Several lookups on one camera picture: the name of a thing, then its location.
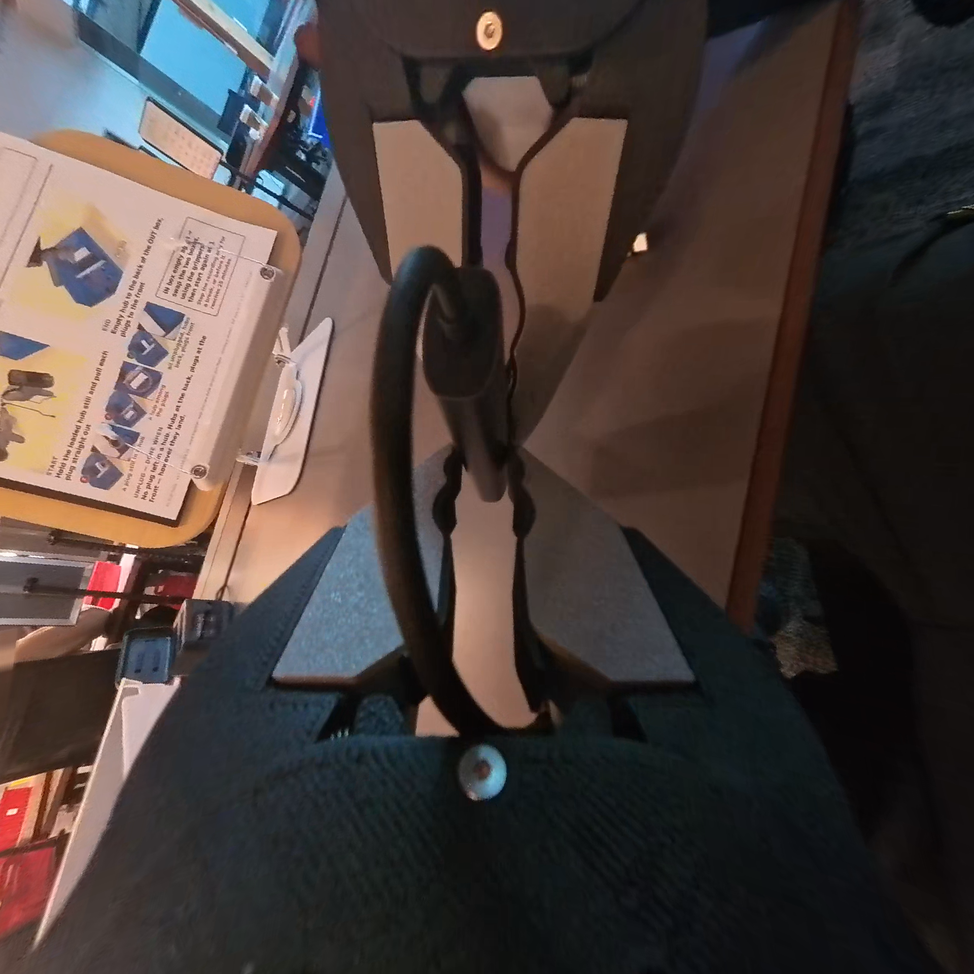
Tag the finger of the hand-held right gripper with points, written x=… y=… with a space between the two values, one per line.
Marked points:
x=418 y=190
x=571 y=228

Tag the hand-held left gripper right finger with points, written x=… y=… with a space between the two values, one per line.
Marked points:
x=609 y=609

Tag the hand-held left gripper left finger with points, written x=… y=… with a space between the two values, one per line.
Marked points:
x=335 y=609

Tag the grey USB hub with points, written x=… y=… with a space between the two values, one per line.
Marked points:
x=468 y=380

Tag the wooden display board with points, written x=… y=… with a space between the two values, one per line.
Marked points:
x=285 y=251

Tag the white stand base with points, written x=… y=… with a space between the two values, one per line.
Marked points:
x=304 y=396

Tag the tan text board on stand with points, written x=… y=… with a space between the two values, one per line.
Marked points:
x=179 y=137

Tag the person's dark clothed body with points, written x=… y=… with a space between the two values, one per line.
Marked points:
x=898 y=609

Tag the grey panel on stand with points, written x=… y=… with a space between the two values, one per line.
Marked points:
x=38 y=590

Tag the black office chair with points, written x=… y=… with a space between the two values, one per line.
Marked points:
x=46 y=715

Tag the printed instruction sheet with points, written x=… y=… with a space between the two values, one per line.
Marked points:
x=114 y=342

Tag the red plastic bin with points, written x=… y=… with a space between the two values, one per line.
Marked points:
x=23 y=852

